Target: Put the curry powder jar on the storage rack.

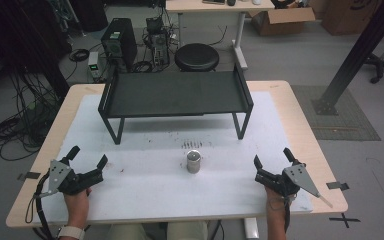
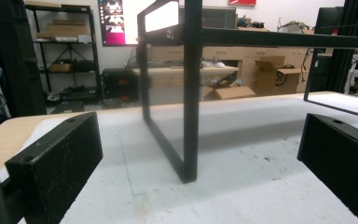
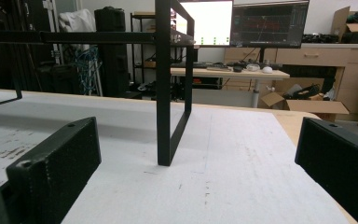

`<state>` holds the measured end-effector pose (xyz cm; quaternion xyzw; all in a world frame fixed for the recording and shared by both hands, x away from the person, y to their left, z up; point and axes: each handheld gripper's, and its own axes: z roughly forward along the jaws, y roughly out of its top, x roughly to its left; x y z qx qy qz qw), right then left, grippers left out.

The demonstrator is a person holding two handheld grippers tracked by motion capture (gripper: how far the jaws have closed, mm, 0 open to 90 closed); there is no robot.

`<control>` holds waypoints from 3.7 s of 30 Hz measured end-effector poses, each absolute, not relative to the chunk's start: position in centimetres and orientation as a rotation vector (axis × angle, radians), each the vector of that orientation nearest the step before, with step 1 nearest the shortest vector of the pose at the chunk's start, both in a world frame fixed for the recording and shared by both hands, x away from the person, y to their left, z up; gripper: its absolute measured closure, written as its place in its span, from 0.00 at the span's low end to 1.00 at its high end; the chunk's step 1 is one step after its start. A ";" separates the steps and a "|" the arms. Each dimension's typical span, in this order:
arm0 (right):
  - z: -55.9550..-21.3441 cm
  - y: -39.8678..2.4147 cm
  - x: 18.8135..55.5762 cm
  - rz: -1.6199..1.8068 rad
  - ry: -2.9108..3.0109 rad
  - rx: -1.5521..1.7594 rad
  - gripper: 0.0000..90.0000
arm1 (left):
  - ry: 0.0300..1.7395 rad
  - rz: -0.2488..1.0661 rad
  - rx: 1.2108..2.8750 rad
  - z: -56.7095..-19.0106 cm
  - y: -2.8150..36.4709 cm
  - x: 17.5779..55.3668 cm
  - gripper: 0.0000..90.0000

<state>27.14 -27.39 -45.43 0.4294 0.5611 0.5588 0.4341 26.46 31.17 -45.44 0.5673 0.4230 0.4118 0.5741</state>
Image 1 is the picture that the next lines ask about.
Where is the black metal post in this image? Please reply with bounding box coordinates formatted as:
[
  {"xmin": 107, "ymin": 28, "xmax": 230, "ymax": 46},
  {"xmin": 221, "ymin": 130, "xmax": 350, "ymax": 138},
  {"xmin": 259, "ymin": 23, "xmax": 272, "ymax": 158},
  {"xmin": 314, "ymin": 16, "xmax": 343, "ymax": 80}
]
[{"xmin": 311, "ymin": 0, "xmax": 384, "ymax": 116}]

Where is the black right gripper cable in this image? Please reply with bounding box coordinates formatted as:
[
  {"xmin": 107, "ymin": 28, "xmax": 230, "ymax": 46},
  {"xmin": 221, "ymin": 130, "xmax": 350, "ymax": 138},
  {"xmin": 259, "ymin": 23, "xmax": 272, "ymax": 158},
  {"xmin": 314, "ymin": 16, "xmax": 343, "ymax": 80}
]
[{"xmin": 281, "ymin": 195, "xmax": 292, "ymax": 235}]

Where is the open cardboard box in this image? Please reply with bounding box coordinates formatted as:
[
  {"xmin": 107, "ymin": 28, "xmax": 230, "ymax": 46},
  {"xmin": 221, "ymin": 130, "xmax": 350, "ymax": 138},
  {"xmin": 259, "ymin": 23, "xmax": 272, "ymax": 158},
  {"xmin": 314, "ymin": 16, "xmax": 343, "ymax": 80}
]
[{"xmin": 250, "ymin": 6, "xmax": 316, "ymax": 37}]

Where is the coiled black cable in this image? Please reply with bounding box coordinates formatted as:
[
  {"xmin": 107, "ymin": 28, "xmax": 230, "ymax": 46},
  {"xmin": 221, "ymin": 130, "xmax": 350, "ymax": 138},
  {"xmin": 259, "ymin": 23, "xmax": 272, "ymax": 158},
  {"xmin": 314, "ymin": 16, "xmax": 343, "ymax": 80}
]
[{"xmin": 68, "ymin": 48, "xmax": 91, "ymax": 63}]

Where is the grey bench power supply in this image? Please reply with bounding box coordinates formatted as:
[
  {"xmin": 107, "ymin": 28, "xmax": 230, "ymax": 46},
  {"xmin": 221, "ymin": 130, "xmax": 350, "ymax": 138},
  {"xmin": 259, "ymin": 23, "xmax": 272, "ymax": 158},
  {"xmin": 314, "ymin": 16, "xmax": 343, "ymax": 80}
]
[{"xmin": 87, "ymin": 51, "xmax": 105, "ymax": 83}]

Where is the open computer case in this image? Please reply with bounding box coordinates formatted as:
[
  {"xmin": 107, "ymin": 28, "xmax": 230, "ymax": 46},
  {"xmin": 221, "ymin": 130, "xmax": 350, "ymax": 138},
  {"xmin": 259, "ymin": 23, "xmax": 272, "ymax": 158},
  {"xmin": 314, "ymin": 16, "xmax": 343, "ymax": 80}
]
[{"xmin": 144, "ymin": 16, "xmax": 171, "ymax": 68}]

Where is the bundle of black cables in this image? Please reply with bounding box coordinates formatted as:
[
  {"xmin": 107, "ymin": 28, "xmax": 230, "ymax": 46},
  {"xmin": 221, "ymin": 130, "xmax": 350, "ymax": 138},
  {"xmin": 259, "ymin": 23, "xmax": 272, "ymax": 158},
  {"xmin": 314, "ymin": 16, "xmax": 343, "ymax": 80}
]
[{"xmin": 0, "ymin": 66, "xmax": 68, "ymax": 162}]

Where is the black computer tower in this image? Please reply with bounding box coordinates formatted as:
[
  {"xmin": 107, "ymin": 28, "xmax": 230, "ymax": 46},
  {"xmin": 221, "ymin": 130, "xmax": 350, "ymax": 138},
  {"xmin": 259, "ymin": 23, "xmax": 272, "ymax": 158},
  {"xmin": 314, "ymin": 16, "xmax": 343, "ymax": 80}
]
[{"xmin": 100, "ymin": 17, "xmax": 139, "ymax": 73}]

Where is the person's right leg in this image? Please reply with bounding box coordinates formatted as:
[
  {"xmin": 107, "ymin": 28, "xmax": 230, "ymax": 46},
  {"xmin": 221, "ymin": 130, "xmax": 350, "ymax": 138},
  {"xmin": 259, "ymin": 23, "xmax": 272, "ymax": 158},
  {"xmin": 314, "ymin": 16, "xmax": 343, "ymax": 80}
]
[{"xmin": 165, "ymin": 221, "xmax": 210, "ymax": 240}]

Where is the large closed cardboard box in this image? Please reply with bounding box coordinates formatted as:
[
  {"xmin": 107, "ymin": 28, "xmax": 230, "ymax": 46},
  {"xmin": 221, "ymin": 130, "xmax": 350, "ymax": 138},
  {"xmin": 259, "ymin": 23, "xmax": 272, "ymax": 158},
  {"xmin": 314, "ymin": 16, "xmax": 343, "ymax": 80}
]
[{"xmin": 320, "ymin": 0, "xmax": 383, "ymax": 36}]

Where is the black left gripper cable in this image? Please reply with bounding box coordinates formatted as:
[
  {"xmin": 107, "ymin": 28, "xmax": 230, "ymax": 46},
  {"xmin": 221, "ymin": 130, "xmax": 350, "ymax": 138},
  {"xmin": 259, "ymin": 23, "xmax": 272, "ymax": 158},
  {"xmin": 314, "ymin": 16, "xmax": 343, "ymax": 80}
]
[{"xmin": 24, "ymin": 171, "xmax": 56, "ymax": 240}]

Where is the black office chair base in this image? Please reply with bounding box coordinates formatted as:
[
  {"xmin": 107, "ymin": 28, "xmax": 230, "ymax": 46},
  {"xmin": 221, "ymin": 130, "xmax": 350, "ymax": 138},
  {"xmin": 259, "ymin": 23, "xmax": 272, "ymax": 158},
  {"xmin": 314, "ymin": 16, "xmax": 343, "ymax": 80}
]
[{"xmin": 362, "ymin": 52, "xmax": 384, "ymax": 85}]

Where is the black tape strip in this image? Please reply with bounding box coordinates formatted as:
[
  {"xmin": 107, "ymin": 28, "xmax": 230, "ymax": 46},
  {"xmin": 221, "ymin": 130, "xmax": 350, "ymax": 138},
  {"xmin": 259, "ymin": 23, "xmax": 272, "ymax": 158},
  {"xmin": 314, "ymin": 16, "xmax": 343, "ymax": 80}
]
[
  {"xmin": 325, "ymin": 181, "xmax": 350, "ymax": 192},
  {"xmin": 16, "ymin": 171, "xmax": 42, "ymax": 182}
]

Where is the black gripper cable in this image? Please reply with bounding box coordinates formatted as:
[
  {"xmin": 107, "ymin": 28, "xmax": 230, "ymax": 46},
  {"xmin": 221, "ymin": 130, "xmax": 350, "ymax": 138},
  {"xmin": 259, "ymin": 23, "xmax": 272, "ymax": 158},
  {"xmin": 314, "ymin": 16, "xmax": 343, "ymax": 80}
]
[
  {"xmin": 24, "ymin": 171, "xmax": 56, "ymax": 240},
  {"xmin": 281, "ymin": 195, "xmax": 292, "ymax": 235}
]

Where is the silver metal can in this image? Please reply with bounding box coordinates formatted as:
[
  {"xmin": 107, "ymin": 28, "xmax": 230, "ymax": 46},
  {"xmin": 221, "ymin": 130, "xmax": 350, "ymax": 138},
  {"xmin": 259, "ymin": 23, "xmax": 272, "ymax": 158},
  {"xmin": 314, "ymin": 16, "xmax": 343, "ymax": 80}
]
[{"xmin": 186, "ymin": 149, "xmax": 202, "ymax": 175}]

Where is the person's left leg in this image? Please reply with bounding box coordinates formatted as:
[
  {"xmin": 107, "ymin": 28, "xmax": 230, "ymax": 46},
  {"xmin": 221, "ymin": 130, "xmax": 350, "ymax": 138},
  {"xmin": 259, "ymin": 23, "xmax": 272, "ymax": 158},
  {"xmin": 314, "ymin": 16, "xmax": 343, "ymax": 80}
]
[{"xmin": 105, "ymin": 222, "xmax": 148, "ymax": 240}]

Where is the person's left hand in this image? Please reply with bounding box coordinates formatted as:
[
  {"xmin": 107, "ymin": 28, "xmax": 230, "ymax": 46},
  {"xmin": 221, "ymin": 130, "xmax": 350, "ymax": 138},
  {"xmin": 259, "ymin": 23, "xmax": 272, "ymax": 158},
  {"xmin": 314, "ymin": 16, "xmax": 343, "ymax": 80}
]
[{"xmin": 62, "ymin": 186, "xmax": 93, "ymax": 229}]

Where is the light wooden table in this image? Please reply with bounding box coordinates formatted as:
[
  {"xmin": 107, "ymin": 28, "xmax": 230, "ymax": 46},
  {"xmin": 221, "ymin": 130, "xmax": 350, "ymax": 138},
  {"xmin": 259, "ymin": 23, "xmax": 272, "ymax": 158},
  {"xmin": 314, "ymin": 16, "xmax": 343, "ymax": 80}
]
[{"xmin": 5, "ymin": 80, "xmax": 349, "ymax": 230}]

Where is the person's leg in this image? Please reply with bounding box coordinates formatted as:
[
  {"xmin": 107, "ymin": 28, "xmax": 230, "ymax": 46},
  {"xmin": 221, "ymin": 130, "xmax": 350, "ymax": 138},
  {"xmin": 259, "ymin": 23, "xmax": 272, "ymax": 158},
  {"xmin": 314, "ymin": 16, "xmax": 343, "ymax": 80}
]
[
  {"xmin": 165, "ymin": 221, "xmax": 210, "ymax": 240},
  {"xmin": 105, "ymin": 222, "xmax": 148, "ymax": 240}
]

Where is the white table leg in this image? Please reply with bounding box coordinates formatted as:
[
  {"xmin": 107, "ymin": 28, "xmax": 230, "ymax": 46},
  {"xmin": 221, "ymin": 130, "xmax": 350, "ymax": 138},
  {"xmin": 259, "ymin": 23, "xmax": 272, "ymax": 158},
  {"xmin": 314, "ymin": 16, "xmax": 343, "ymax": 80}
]
[{"xmin": 244, "ymin": 217, "xmax": 260, "ymax": 240}]

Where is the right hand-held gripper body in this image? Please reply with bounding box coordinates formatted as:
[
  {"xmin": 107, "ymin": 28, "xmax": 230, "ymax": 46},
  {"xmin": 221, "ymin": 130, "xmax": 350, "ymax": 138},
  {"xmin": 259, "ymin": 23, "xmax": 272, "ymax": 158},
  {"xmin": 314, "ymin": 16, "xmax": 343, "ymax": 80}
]
[{"xmin": 254, "ymin": 163, "xmax": 334, "ymax": 209}]

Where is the white-legged wooden desk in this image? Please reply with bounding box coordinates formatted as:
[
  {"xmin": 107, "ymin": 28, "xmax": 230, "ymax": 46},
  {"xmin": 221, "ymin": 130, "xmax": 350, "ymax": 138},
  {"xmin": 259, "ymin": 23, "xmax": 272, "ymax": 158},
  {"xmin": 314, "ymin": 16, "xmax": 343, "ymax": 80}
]
[{"xmin": 164, "ymin": 0, "xmax": 276, "ymax": 71}]

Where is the beige wrist watch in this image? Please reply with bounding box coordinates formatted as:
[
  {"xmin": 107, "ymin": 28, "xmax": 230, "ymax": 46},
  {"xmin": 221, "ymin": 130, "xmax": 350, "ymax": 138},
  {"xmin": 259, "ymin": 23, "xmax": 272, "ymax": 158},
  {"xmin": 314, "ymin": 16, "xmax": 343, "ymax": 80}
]
[{"xmin": 56, "ymin": 225, "xmax": 86, "ymax": 240}]

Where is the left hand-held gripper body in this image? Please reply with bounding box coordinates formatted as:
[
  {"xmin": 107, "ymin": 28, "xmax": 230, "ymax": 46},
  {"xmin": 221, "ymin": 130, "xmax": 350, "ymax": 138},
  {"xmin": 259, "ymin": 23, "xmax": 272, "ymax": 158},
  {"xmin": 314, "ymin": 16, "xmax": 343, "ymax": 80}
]
[{"xmin": 34, "ymin": 159, "xmax": 105, "ymax": 199}]

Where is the grey floor mat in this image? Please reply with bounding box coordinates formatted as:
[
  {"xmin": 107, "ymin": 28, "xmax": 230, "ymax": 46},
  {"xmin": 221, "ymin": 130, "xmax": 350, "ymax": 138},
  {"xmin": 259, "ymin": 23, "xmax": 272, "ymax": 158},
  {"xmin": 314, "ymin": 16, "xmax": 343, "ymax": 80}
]
[{"xmin": 291, "ymin": 84, "xmax": 382, "ymax": 142}]

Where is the black metal shelf rack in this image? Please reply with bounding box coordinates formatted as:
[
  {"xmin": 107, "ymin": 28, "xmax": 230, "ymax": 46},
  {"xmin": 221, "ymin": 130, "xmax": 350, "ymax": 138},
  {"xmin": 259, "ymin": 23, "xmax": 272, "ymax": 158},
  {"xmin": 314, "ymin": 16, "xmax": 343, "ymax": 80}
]
[{"xmin": 97, "ymin": 61, "xmax": 255, "ymax": 146}]

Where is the black round stool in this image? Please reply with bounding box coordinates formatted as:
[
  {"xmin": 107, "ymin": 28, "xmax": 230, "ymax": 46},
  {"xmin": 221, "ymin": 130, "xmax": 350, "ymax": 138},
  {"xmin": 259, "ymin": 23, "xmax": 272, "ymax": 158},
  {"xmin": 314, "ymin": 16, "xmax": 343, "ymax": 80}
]
[{"xmin": 174, "ymin": 42, "xmax": 221, "ymax": 73}]

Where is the person's right hand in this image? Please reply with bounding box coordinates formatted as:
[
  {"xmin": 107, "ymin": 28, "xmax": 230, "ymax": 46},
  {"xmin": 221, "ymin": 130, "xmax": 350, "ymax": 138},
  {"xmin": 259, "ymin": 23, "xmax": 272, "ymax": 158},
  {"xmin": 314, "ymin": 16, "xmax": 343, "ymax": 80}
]
[{"xmin": 264, "ymin": 185, "xmax": 297, "ymax": 216}]

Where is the white foam mat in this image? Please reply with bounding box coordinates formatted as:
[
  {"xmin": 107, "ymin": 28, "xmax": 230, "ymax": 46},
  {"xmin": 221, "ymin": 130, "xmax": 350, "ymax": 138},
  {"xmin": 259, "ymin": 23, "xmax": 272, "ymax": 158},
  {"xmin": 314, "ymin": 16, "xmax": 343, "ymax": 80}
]
[{"xmin": 32, "ymin": 91, "xmax": 315, "ymax": 225}]

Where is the black tape cross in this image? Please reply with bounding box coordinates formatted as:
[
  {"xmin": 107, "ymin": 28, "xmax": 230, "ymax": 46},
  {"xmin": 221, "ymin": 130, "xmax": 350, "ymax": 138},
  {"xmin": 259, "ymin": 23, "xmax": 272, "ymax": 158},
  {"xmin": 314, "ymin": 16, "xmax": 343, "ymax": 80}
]
[{"xmin": 328, "ymin": 212, "xmax": 361, "ymax": 230}]

